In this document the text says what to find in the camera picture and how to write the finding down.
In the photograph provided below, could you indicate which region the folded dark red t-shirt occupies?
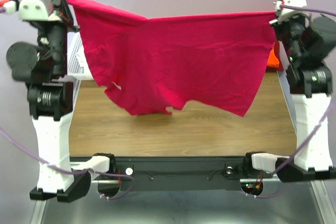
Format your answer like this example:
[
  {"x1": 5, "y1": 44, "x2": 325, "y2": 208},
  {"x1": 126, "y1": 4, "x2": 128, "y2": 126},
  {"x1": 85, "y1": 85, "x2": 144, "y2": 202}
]
[{"x1": 266, "y1": 66, "x2": 284, "y2": 71}]

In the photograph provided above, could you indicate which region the white plastic basket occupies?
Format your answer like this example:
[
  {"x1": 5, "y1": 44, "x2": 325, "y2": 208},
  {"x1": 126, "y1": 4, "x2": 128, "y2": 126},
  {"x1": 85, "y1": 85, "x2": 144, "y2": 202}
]
[{"x1": 67, "y1": 33, "x2": 93, "y2": 80}]

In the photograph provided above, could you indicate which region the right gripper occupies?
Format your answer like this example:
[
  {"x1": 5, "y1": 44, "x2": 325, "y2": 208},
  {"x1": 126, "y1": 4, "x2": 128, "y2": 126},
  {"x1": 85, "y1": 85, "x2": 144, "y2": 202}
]
[{"x1": 272, "y1": 9, "x2": 308, "y2": 63}]

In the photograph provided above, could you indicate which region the pink red t-shirt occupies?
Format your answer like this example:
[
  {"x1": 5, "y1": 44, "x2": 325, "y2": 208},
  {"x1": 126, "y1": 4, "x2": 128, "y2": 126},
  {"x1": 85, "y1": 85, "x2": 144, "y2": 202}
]
[{"x1": 67, "y1": 0, "x2": 276, "y2": 116}]

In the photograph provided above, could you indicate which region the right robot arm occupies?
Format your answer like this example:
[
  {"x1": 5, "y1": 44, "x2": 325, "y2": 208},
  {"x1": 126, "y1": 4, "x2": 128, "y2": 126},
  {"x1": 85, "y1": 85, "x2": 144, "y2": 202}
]
[{"x1": 241, "y1": 14, "x2": 335, "y2": 183}]

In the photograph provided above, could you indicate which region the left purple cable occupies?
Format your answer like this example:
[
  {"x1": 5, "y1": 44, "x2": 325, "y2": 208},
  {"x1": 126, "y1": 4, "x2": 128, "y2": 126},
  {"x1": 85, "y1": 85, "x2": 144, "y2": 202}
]
[{"x1": 0, "y1": 126, "x2": 135, "y2": 201}]

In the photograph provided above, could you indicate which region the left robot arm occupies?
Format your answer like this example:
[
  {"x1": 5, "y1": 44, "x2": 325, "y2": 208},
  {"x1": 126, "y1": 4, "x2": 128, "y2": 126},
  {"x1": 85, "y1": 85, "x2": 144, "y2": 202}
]
[{"x1": 3, "y1": 0, "x2": 91, "y2": 203}]

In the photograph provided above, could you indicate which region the folded orange t-shirt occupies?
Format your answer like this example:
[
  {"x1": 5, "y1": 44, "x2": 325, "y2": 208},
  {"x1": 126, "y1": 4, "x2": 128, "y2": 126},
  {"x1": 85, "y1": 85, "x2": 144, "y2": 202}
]
[{"x1": 267, "y1": 42, "x2": 280, "y2": 69}]

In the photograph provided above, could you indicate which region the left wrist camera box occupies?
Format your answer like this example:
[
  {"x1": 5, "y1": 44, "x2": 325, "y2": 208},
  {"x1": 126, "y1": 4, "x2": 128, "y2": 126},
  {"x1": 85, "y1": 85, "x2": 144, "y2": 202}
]
[{"x1": 1, "y1": 0, "x2": 60, "y2": 22}]

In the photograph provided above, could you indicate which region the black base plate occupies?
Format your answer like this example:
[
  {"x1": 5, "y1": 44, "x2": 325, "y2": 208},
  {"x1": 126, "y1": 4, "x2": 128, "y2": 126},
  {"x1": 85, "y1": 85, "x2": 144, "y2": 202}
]
[{"x1": 89, "y1": 155, "x2": 274, "y2": 193}]

